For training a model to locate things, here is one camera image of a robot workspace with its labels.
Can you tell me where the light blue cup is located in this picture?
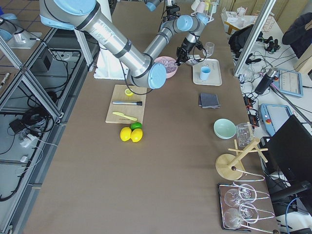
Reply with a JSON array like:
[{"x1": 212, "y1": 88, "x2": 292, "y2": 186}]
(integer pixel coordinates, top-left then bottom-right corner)
[{"x1": 199, "y1": 66, "x2": 211, "y2": 80}]

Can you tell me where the clear glass mug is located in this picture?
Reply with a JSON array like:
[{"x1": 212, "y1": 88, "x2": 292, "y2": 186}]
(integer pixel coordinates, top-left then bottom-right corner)
[{"x1": 236, "y1": 122, "x2": 254, "y2": 147}]

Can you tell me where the aluminium frame post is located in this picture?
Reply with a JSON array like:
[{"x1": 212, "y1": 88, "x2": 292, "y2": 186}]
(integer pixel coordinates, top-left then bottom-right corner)
[{"x1": 233, "y1": 0, "x2": 276, "y2": 77}]

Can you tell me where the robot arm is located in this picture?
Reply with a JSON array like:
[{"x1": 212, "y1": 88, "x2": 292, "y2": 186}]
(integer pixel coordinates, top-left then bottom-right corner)
[
  {"x1": 143, "y1": 0, "x2": 180, "y2": 22},
  {"x1": 39, "y1": 0, "x2": 210, "y2": 89}
]

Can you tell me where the black monitor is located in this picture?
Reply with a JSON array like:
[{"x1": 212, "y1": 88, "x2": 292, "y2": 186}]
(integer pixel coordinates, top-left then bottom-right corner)
[{"x1": 260, "y1": 115, "x2": 312, "y2": 206}]

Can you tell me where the bamboo cutting board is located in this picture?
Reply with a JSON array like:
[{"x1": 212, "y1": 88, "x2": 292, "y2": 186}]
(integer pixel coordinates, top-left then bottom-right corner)
[{"x1": 105, "y1": 84, "x2": 146, "y2": 124}]

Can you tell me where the inverted wine glass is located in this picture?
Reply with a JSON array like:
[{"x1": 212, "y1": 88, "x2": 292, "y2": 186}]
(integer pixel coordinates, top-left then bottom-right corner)
[
  {"x1": 223, "y1": 202, "x2": 275, "y2": 231},
  {"x1": 224, "y1": 184, "x2": 270, "y2": 208}
]

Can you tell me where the yellow lemon near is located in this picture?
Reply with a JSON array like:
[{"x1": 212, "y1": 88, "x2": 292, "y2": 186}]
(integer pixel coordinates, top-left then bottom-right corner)
[{"x1": 119, "y1": 127, "x2": 132, "y2": 141}]

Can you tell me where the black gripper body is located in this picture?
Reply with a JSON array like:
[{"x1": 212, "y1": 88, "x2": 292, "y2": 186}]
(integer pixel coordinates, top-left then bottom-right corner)
[{"x1": 176, "y1": 39, "x2": 195, "y2": 64}]

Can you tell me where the yellow plastic knife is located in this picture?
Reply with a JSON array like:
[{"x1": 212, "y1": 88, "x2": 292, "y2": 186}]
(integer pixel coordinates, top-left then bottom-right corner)
[{"x1": 112, "y1": 112, "x2": 137, "y2": 121}]

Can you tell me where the yellow lemon far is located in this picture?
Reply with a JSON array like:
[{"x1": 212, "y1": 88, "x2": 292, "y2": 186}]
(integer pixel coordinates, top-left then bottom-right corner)
[{"x1": 131, "y1": 128, "x2": 143, "y2": 142}]

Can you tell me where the clear wine glass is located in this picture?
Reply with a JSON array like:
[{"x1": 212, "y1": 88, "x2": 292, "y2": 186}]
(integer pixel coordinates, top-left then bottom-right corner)
[{"x1": 203, "y1": 42, "x2": 215, "y2": 66}]

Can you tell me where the yellow lemon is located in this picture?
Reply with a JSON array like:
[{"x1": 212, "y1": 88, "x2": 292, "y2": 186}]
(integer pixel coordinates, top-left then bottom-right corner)
[
  {"x1": 131, "y1": 128, "x2": 143, "y2": 142},
  {"x1": 119, "y1": 127, "x2": 132, "y2": 141}
]

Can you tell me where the cream serving tray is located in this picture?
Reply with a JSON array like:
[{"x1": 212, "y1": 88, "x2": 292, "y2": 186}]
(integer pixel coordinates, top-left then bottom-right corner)
[{"x1": 193, "y1": 58, "x2": 222, "y2": 86}]

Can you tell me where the white cup rack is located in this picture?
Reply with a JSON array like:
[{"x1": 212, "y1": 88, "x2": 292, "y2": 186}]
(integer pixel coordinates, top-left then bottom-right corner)
[{"x1": 191, "y1": 0, "x2": 219, "y2": 24}]

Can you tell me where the grey folded cloth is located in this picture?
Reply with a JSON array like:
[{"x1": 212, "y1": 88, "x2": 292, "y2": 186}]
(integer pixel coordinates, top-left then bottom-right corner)
[{"x1": 198, "y1": 93, "x2": 221, "y2": 109}]

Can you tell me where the black framed tray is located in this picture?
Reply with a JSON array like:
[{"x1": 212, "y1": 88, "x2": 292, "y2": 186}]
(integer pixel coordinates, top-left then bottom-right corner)
[{"x1": 218, "y1": 183, "x2": 251, "y2": 233}]

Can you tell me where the half lemon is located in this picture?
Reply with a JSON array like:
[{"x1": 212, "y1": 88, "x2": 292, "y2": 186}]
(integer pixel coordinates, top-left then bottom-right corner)
[{"x1": 124, "y1": 89, "x2": 134, "y2": 97}]

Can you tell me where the steel ice scoop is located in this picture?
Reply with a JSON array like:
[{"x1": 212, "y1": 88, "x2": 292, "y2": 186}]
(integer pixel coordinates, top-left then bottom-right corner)
[{"x1": 186, "y1": 58, "x2": 201, "y2": 66}]

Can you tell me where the inverted wine glass upper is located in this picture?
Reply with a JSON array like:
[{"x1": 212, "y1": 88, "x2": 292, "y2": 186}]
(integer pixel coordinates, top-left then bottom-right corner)
[{"x1": 224, "y1": 184, "x2": 270, "y2": 208}]

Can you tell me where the pink bowl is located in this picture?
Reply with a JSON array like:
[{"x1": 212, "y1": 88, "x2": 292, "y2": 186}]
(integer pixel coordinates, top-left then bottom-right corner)
[{"x1": 155, "y1": 56, "x2": 178, "y2": 78}]

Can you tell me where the pink rack cup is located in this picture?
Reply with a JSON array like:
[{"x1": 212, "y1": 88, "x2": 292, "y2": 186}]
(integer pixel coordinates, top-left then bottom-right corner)
[{"x1": 194, "y1": 0, "x2": 206, "y2": 13}]

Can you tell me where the green bowl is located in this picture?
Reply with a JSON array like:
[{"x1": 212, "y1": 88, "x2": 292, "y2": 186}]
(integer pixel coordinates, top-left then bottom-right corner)
[{"x1": 214, "y1": 118, "x2": 236, "y2": 139}]

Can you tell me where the inverted wine glass lower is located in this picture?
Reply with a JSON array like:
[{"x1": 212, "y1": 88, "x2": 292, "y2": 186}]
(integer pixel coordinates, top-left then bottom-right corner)
[{"x1": 223, "y1": 202, "x2": 275, "y2": 231}]

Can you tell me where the blue teach pendant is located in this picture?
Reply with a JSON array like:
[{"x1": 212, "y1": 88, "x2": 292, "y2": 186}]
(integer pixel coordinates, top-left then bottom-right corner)
[
  {"x1": 273, "y1": 69, "x2": 303, "y2": 98},
  {"x1": 260, "y1": 104, "x2": 292, "y2": 136}
]

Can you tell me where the black water bottle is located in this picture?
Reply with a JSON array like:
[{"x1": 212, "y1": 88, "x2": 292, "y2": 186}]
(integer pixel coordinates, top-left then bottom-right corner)
[{"x1": 255, "y1": 67, "x2": 278, "y2": 95}]

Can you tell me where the clear ice cubes pile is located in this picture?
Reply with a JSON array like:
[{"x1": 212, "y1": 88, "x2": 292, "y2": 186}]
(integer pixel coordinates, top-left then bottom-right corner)
[{"x1": 160, "y1": 58, "x2": 177, "y2": 74}]

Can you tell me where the black control box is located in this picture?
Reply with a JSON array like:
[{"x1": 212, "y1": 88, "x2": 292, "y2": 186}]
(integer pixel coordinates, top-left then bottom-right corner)
[{"x1": 30, "y1": 49, "x2": 53, "y2": 73}]

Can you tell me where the wooden mug tree stand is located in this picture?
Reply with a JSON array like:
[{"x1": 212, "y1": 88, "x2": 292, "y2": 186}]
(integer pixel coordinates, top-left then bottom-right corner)
[{"x1": 215, "y1": 138, "x2": 268, "y2": 181}]

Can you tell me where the black backpack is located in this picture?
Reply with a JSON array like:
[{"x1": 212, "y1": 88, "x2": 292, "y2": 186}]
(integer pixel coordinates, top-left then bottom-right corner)
[{"x1": 229, "y1": 24, "x2": 254, "y2": 59}]

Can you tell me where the green lime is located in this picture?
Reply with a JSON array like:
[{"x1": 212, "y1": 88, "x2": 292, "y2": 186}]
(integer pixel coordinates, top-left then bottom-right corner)
[{"x1": 130, "y1": 122, "x2": 142, "y2": 130}]

